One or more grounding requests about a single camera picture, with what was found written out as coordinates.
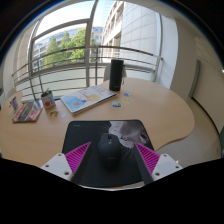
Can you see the small pale sticker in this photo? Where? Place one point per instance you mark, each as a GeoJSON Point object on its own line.
{"type": "Point", "coordinates": [63, 115]}

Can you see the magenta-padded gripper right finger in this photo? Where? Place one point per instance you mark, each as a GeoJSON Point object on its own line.
{"type": "Point", "coordinates": [165, 164]}

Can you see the yellow round sticker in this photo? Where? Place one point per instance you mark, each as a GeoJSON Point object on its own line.
{"type": "Point", "coordinates": [126, 100]}

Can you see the illustrated light magazine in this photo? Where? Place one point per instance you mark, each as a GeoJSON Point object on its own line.
{"type": "Point", "coordinates": [87, 99]}

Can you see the black cat-print mouse pad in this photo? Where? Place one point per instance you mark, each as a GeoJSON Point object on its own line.
{"type": "Point", "coordinates": [83, 133]}

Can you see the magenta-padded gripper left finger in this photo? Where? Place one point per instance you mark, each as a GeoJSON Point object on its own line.
{"type": "Point", "coordinates": [56, 164]}

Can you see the red magazine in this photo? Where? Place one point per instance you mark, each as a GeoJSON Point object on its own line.
{"type": "Point", "coordinates": [27, 112]}

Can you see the metal balcony railing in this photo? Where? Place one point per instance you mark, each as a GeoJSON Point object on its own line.
{"type": "Point", "coordinates": [66, 52]}

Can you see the printed tin can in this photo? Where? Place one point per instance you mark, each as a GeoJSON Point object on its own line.
{"type": "Point", "coordinates": [48, 101]}

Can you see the blue round sticker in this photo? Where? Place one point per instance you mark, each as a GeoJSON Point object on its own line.
{"type": "Point", "coordinates": [116, 104]}

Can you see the black cylinder speaker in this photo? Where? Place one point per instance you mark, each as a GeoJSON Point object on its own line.
{"type": "Point", "coordinates": [116, 75]}

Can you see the black computer mouse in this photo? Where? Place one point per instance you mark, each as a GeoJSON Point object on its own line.
{"type": "Point", "coordinates": [109, 150]}

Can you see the small printed card stand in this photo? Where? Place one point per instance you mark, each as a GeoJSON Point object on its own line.
{"type": "Point", "coordinates": [14, 104]}

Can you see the small blue sticker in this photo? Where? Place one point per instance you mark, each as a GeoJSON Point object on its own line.
{"type": "Point", "coordinates": [127, 94]}

